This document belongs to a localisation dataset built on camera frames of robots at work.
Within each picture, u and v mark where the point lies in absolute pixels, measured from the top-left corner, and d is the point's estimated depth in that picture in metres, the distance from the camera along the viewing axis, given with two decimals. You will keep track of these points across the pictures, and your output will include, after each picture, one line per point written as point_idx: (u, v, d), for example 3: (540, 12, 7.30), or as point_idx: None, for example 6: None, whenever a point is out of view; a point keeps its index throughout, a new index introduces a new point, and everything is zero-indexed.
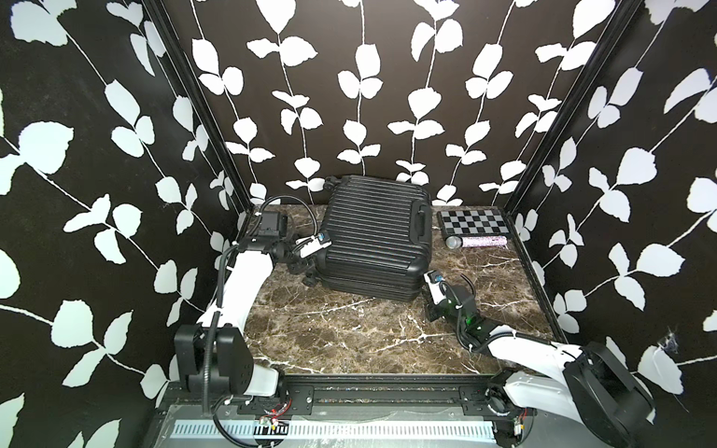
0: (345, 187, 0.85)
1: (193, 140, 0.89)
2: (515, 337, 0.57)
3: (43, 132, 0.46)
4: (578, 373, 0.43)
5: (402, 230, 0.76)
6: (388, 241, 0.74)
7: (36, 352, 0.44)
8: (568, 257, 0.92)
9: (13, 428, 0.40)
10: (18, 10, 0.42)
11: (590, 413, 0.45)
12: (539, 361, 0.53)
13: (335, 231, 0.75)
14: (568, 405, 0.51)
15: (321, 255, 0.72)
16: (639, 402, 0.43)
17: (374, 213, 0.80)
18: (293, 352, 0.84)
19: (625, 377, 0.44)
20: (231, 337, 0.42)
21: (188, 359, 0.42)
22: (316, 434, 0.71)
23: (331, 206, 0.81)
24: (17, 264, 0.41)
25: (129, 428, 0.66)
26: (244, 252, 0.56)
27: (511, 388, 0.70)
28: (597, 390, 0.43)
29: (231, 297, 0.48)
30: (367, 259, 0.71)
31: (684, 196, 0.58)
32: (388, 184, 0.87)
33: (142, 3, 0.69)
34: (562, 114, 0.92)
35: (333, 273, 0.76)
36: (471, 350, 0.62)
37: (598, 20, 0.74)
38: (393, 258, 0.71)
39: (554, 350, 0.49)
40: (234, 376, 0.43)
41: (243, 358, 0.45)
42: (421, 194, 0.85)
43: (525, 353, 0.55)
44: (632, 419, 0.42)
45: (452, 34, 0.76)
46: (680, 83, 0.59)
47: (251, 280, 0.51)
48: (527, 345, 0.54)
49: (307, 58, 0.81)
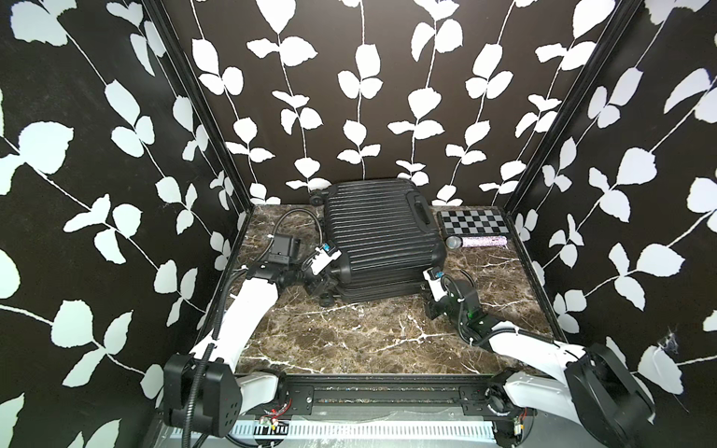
0: (337, 196, 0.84)
1: (193, 139, 0.90)
2: (517, 334, 0.57)
3: (43, 132, 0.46)
4: (579, 373, 0.43)
5: (412, 226, 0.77)
6: (404, 238, 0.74)
7: (36, 352, 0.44)
8: (568, 257, 0.92)
9: (13, 428, 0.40)
10: (18, 10, 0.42)
11: (588, 414, 0.45)
12: (540, 358, 0.52)
13: (346, 244, 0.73)
14: (564, 410, 0.52)
15: (343, 269, 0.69)
16: (639, 404, 0.43)
17: (378, 214, 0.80)
18: (293, 353, 0.84)
19: (628, 380, 0.44)
20: (219, 374, 0.40)
21: (175, 390, 0.41)
22: (316, 434, 0.71)
23: (331, 221, 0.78)
24: (17, 264, 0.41)
25: (130, 429, 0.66)
26: (251, 279, 0.55)
27: (509, 387, 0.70)
28: (597, 390, 0.42)
29: (227, 326, 0.46)
30: (391, 260, 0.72)
31: (684, 197, 0.58)
32: (381, 184, 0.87)
33: (142, 4, 0.69)
34: (562, 114, 0.92)
35: (356, 284, 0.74)
36: (472, 344, 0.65)
37: (598, 20, 0.74)
38: (417, 252, 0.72)
39: (556, 349, 0.49)
40: (218, 416, 0.40)
41: (233, 398, 0.43)
42: (409, 186, 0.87)
43: (527, 350, 0.55)
44: (632, 421, 0.42)
45: (451, 34, 0.76)
46: (681, 83, 0.59)
47: (251, 315, 0.50)
48: (529, 342, 0.54)
49: (307, 58, 0.81)
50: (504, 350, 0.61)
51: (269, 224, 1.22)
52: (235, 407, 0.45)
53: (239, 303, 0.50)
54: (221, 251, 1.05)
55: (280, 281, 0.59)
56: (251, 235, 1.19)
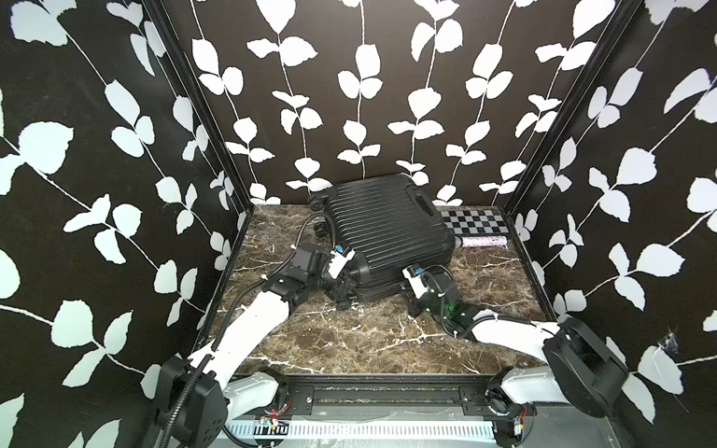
0: (338, 197, 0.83)
1: (193, 140, 0.89)
2: (497, 320, 0.58)
3: (43, 132, 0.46)
4: (556, 349, 0.44)
5: (419, 220, 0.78)
6: (414, 231, 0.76)
7: (36, 352, 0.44)
8: (568, 257, 0.92)
9: (13, 428, 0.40)
10: (19, 10, 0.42)
11: (566, 386, 0.47)
12: (521, 341, 0.54)
13: (359, 244, 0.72)
14: (556, 393, 0.52)
15: (361, 269, 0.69)
16: (614, 369, 0.45)
17: (385, 211, 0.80)
18: (293, 352, 0.84)
19: (600, 348, 0.46)
20: (207, 390, 0.39)
21: (164, 392, 0.41)
22: (316, 434, 0.71)
23: (339, 224, 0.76)
24: (17, 264, 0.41)
25: (130, 429, 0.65)
26: (265, 293, 0.55)
27: (507, 384, 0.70)
28: (575, 362, 0.44)
29: (231, 338, 0.46)
30: (406, 255, 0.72)
31: (684, 197, 0.58)
32: (377, 181, 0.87)
33: (142, 4, 0.69)
34: (562, 114, 0.92)
35: (374, 283, 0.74)
36: (456, 337, 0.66)
37: (598, 20, 0.74)
38: (430, 244, 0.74)
39: (534, 328, 0.51)
40: (197, 431, 0.40)
41: (215, 415, 0.42)
42: (404, 178, 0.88)
43: (507, 337, 0.57)
44: (611, 386, 0.43)
45: (451, 34, 0.76)
46: (681, 83, 0.59)
47: (257, 330, 0.50)
48: (511, 326, 0.55)
49: (307, 58, 0.81)
50: (486, 338, 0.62)
51: (269, 225, 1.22)
52: (216, 425, 0.43)
53: (248, 317, 0.50)
54: (221, 251, 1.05)
55: (295, 300, 0.58)
56: (251, 235, 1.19)
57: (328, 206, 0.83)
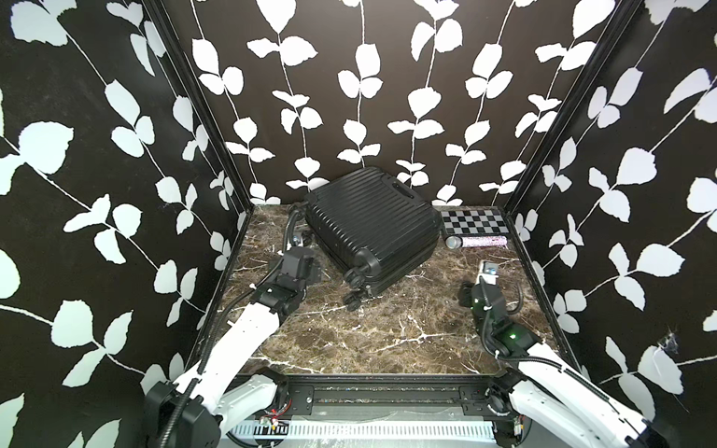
0: (321, 201, 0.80)
1: (193, 139, 0.90)
2: (561, 371, 0.51)
3: (42, 132, 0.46)
4: None
5: (404, 204, 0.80)
6: (402, 213, 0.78)
7: (37, 351, 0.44)
8: (568, 257, 0.92)
9: (13, 428, 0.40)
10: (19, 10, 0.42)
11: None
12: (587, 412, 0.47)
13: (360, 244, 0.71)
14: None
15: (368, 265, 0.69)
16: None
17: (369, 201, 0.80)
18: (293, 352, 0.84)
19: None
20: (195, 415, 0.38)
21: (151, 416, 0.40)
22: (316, 435, 0.71)
23: (335, 230, 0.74)
24: (17, 263, 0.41)
25: (130, 430, 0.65)
26: (253, 305, 0.53)
27: (521, 400, 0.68)
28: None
29: (217, 358, 0.45)
30: (404, 238, 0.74)
31: (684, 196, 0.58)
32: (352, 177, 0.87)
33: (141, 3, 0.68)
34: (562, 114, 0.92)
35: (378, 280, 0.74)
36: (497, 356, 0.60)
37: (598, 20, 0.74)
38: (425, 229, 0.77)
39: (611, 412, 0.44)
40: None
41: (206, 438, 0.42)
42: (381, 173, 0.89)
43: (568, 391, 0.50)
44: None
45: (451, 34, 0.76)
46: (681, 82, 0.59)
47: (247, 345, 0.49)
48: (573, 386, 0.48)
49: (307, 57, 0.81)
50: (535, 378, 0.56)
51: (269, 225, 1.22)
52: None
53: (236, 332, 0.49)
54: (220, 251, 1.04)
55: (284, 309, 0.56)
56: (251, 235, 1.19)
57: (314, 214, 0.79)
